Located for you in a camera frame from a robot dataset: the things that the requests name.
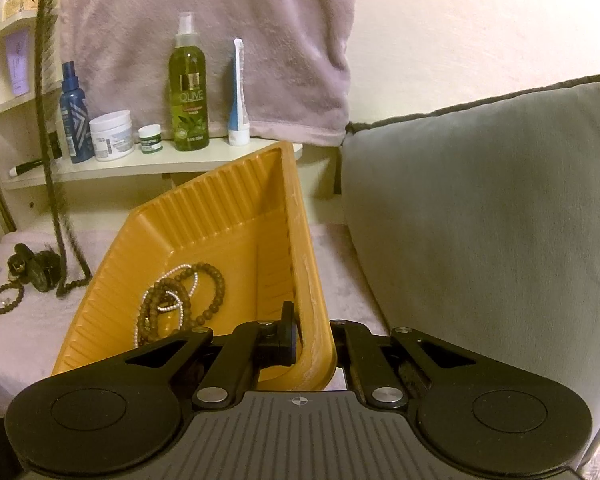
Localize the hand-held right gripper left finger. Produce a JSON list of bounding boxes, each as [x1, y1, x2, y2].
[[102, 300, 301, 409]]

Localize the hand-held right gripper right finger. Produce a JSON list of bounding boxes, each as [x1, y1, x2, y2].
[[329, 319, 482, 409]]

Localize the brown wooden bead necklace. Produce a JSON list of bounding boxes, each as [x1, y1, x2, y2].
[[136, 261, 227, 347]]

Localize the white pearl necklace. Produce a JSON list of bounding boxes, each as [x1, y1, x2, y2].
[[134, 264, 201, 347]]

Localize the orange ribbed plastic tray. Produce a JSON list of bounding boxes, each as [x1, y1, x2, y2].
[[51, 141, 337, 394]]

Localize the black chunky wristwatch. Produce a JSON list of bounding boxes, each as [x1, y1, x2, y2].
[[27, 249, 64, 294]]

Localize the dark bead necklace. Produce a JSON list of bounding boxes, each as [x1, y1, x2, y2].
[[34, 0, 95, 300]]

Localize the grey cushion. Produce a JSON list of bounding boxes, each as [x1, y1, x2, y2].
[[339, 62, 600, 442]]

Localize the cream shelf unit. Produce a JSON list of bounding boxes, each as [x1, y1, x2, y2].
[[0, 10, 304, 232]]

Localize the blue white tube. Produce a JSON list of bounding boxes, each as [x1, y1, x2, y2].
[[227, 37, 251, 147]]

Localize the small green white jar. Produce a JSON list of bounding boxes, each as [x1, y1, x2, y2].
[[138, 125, 164, 155]]

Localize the pale fluffy towel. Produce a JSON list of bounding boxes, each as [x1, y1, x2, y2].
[[0, 222, 387, 417]]

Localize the green oil spray bottle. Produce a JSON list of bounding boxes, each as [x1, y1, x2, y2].
[[168, 11, 211, 153]]

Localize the white cream jar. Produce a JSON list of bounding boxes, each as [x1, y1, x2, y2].
[[89, 110, 136, 163]]

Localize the mauve fluffy blanket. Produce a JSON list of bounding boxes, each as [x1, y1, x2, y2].
[[57, 0, 357, 147]]

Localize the blue spray bottle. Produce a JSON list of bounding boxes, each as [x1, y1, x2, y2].
[[60, 61, 92, 164]]

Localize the black tube with white cap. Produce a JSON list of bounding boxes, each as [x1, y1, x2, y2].
[[9, 159, 49, 177]]

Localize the purple tube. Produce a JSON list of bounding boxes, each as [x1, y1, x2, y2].
[[5, 30, 31, 96]]

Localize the tan cardboard box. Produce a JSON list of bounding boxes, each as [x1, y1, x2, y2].
[[5, 0, 57, 22]]

